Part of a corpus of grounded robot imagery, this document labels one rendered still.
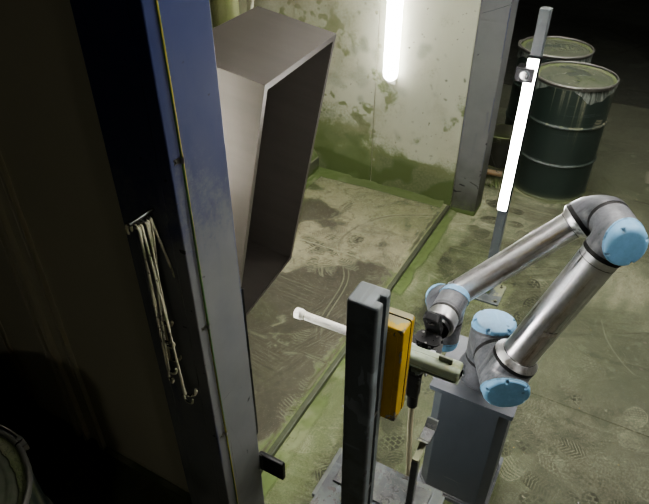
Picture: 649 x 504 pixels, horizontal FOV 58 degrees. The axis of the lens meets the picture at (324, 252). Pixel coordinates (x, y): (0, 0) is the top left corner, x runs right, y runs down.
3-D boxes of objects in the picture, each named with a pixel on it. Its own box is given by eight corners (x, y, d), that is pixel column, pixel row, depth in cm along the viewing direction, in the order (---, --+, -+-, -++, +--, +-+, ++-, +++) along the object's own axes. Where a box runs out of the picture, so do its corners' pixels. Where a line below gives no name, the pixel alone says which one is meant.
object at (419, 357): (456, 415, 158) (466, 356, 145) (450, 428, 155) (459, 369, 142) (303, 353, 178) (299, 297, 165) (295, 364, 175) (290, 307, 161)
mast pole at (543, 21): (480, 293, 353) (539, 8, 256) (482, 288, 357) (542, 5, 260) (488, 295, 351) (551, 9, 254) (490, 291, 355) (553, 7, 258)
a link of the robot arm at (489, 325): (503, 339, 218) (512, 304, 207) (514, 374, 204) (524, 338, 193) (462, 338, 218) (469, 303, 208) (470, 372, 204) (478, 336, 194)
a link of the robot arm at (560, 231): (603, 172, 169) (416, 289, 197) (620, 194, 159) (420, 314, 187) (622, 198, 174) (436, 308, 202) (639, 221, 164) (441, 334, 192)
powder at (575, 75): (534, 62, 437) (534, 60, 436) (611, 68, 426) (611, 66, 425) (536, 87, 395) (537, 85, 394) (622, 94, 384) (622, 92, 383)
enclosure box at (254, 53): (166, 301, 267) (170, 49, 189) (233, 232, 312) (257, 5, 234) (233, 333, 261) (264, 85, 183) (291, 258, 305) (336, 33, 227)
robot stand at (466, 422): (503, 460, 260) (533, 360, 222) (483, 517, 239) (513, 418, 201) (438, 432, 272) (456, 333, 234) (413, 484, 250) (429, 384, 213)
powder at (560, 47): (601, 47, 466) (601, 45, 466) (579, 64, 432) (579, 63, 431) (535, 35, 493) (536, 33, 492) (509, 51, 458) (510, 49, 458)
